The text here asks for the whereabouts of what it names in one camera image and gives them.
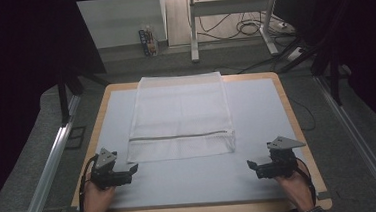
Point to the aluminium floor rail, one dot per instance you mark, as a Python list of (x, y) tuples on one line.
[(51, 169), (362, 147)]

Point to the black metal stand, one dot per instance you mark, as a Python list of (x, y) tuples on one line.
[(63, 101), (334, 79)]

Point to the person's right hand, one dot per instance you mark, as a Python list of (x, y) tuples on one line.
[(295, 188)]

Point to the white mesh laundry bag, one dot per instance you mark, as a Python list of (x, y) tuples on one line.
[(180, 120)]

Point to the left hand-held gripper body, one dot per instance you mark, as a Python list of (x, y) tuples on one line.
[(109, 176)]

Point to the white metal desk frame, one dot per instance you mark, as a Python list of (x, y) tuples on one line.
[(193, 25)]

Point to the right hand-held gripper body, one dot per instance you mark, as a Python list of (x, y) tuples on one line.
[(277, 166)]

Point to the colourful snack packet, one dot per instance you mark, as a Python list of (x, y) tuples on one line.
[(148, 43)]

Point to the black floor frame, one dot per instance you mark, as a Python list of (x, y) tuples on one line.
[(76, 138)]

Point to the white power strip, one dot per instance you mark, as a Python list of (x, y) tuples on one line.
[(294, 54)]

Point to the person's left hand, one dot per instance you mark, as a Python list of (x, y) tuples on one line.
[(97, 201)]

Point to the black curtain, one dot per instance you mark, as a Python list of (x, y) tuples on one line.
[(372, 46), (17, 81)]

